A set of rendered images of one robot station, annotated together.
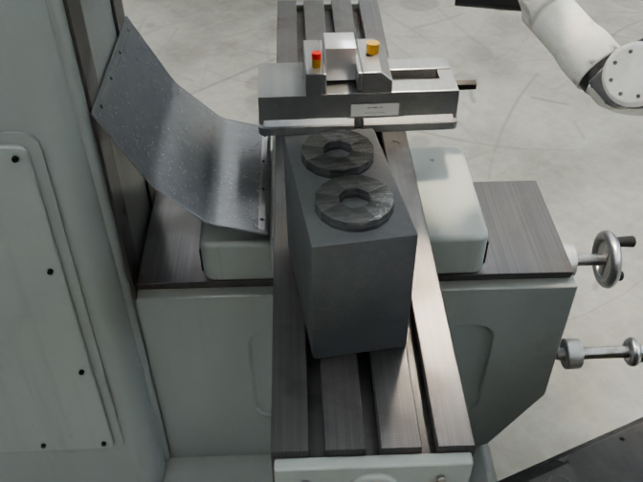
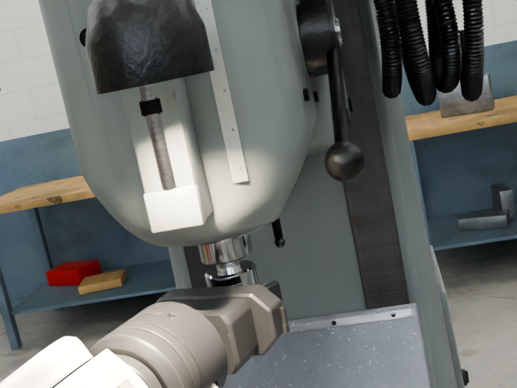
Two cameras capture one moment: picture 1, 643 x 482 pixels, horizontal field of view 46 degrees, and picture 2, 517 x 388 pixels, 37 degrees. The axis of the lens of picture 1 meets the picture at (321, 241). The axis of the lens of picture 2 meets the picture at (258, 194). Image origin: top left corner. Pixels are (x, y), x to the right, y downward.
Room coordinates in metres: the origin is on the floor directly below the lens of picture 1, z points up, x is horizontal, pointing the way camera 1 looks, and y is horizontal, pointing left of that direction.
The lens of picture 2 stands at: (1.28, -0.68, 1.45)
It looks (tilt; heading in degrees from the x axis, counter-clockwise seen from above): 11 degrees down; 102
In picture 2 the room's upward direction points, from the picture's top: 12 degrees counter-clockwise
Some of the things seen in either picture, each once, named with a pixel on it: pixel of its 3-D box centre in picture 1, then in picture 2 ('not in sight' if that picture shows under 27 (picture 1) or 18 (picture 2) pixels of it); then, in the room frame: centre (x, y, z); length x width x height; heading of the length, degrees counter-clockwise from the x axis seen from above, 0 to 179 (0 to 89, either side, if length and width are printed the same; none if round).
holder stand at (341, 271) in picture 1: (344, 236); not in sight; (0.73, -0.03, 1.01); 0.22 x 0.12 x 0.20; 10
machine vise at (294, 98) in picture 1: (355, 83); not in sight; (1.20, -0.06, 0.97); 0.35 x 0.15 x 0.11; 93
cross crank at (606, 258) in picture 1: (588, 259); not in sight; (1.12, -0.53, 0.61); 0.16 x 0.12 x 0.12; 92
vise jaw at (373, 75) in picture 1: (371, 64); not in sight; (1.20, -0.09, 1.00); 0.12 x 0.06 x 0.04; 3
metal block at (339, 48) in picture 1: (339, 55); not in sight; (1.19, -0.03, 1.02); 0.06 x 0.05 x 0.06; 3
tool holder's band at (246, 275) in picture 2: not in sight; (230, 272); (1.10, -0.04, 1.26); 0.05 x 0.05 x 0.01
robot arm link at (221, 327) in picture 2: not in sight; (189, 346); (1.08, -0.12, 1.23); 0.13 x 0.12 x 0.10; 166
